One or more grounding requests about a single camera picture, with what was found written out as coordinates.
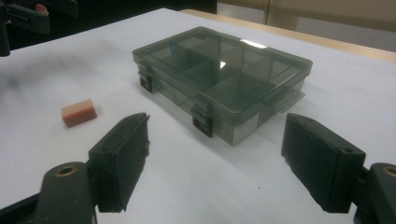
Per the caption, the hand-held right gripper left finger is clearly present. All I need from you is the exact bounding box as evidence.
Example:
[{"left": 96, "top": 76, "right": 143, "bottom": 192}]
[{"left": 88, "top": 112, "right": 151, "bottom": 214}]

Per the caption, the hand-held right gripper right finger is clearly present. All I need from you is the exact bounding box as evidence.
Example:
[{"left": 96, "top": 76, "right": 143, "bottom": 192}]
[{"left": 280, "top": 112, "right": 367, "bottom": 215}]

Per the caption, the wooden block with red base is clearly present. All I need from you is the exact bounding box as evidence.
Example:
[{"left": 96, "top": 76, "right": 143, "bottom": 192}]
[{"left": 61, "top": 98, "right": 98, "bottom": 129}]

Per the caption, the smoky transparent compartment box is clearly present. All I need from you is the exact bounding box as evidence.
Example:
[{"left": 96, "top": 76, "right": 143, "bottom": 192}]
[{"left": 132, "top": 26, "right": 314, "bottom": 147}]

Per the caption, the dark curtain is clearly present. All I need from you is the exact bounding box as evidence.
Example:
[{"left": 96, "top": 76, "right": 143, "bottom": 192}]
[{"left": 6, "top": 0, "right": 218, "bottom": 51}]

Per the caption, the light wooden table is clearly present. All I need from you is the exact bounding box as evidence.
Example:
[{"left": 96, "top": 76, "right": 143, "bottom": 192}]
[{"left": 180, "top": 8, "right": 396, "bottom": 64}]

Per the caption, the beige wooden desk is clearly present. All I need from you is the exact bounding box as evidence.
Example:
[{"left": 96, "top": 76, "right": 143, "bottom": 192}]
[{"left": 217, "top": 0, "right": 396, "bottom": 53}]

